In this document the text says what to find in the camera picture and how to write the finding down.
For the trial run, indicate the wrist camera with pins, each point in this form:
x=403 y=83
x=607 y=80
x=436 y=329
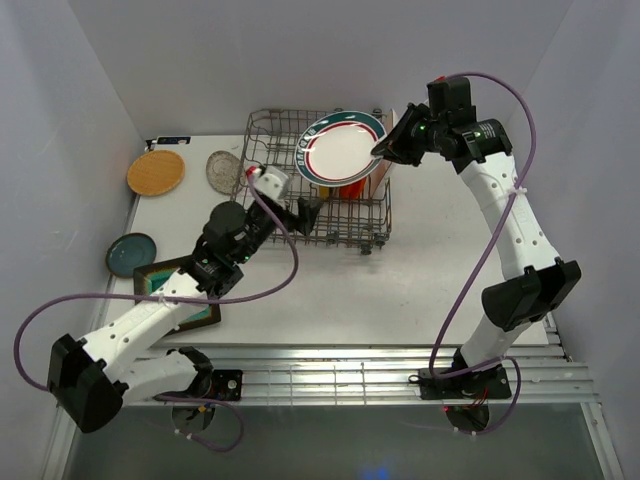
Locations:
x=449 y=100
x=269 y=181

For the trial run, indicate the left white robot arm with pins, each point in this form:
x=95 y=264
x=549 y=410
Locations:
x=92 y=378

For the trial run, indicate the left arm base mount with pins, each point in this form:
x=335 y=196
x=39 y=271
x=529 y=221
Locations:
x=218 y=384

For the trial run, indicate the yellow dotted scalloped plate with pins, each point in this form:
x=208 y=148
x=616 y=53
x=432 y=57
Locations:
x=324 y=192

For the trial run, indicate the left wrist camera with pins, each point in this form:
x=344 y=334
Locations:
x=269 y=181

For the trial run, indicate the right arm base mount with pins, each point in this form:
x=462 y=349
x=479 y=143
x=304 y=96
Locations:
x=491 y=384

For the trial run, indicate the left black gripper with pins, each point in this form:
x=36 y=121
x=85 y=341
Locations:
x=308 y=211

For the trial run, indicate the teal square brown-rimmed plate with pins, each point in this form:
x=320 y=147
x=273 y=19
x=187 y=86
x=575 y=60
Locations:
x=148 y=278

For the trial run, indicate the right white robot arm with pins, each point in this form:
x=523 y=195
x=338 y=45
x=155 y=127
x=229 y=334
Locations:
x=535 y=278

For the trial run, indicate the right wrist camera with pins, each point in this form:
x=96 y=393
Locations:
x=449 y=100

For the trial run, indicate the speckled beige small plate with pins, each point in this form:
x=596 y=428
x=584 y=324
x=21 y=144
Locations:
x=223 y=170

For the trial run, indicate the white rectangular plate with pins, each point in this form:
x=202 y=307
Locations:
x=378 y=177

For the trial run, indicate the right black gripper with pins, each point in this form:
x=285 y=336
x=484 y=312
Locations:
x=394 y=145

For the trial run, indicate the dark teal round plate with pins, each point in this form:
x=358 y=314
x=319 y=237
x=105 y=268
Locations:
x=130 y=252

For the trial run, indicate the white plate green rim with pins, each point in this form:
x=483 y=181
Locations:
x=335 y=150

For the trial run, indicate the grey wire dish rack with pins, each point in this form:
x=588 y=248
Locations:
x=363 y=224

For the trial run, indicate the woven bamboo round plate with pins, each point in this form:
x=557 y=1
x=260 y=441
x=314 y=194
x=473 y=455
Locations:
x=156 y=173

